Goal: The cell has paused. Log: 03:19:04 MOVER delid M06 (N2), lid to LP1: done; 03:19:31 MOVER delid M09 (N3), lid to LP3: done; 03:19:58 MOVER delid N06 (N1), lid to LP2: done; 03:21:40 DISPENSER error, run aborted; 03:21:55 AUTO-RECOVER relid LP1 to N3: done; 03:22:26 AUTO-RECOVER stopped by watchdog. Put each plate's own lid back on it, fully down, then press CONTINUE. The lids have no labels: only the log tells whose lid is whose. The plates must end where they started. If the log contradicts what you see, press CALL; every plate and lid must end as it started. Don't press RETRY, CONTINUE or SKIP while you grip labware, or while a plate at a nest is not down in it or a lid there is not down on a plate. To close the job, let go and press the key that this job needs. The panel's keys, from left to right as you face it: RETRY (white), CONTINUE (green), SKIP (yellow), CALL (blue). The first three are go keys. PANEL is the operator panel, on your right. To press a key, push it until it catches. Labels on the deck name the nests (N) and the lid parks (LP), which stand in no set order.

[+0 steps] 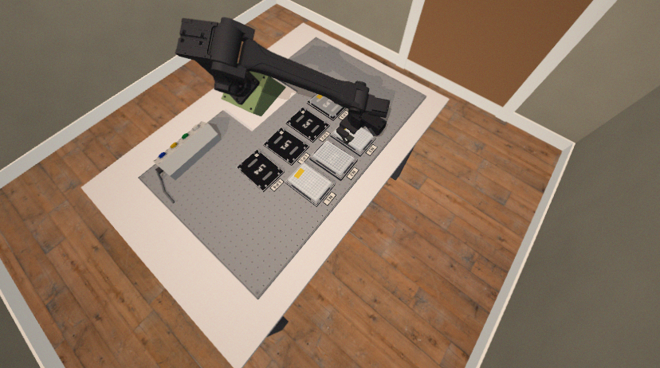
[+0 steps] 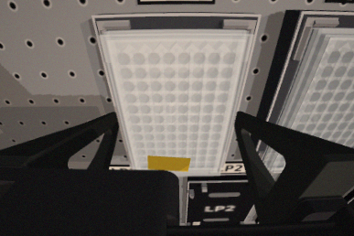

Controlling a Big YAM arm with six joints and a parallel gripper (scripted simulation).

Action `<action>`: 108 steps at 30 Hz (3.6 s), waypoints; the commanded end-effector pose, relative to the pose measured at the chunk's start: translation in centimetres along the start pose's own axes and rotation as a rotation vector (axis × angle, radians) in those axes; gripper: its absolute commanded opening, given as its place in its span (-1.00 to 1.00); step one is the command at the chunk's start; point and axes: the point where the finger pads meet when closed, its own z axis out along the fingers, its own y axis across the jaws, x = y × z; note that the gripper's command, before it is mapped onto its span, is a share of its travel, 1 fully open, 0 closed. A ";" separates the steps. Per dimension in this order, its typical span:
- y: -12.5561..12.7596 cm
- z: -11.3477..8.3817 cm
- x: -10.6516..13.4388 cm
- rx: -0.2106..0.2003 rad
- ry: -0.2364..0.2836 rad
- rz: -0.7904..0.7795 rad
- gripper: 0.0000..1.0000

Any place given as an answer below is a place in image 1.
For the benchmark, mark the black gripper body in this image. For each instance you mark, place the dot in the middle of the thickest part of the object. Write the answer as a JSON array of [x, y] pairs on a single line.
[[346, 123]]

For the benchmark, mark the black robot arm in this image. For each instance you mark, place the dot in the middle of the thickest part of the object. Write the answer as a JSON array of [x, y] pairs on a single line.
[[216, 46]]

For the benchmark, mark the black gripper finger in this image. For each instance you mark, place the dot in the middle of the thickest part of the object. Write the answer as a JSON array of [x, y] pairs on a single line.
[[349, 138]]

